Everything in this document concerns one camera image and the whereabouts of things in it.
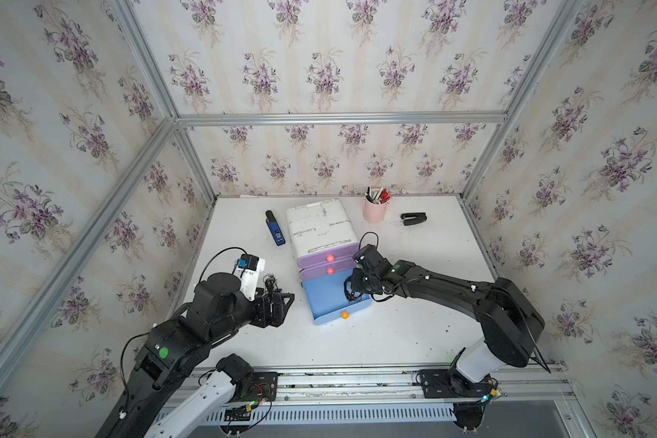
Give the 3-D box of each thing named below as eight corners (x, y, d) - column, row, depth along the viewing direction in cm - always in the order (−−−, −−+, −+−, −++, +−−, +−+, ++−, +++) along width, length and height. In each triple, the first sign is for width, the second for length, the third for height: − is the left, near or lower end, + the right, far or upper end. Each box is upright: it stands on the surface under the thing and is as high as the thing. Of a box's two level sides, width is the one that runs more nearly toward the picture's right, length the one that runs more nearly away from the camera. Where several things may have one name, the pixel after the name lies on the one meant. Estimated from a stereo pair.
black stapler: (404, 226, 112) (405, 222, 110) (401, 217, 115) (402, 213, 114) (426, 224, 113) (428, 220, 111) (423, 215, 116) (424, 211, 114)
